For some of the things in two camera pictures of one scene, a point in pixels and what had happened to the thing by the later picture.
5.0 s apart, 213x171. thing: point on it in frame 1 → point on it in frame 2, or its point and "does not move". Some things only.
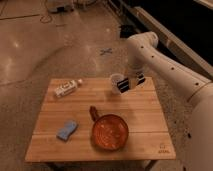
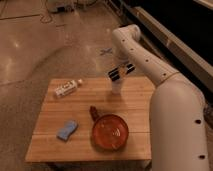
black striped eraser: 123,85 → 114,72
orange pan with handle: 109,132 does not move
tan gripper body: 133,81 → 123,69
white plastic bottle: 67,87 does not move
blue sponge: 64,132 does not move
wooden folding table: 84,119 does not move
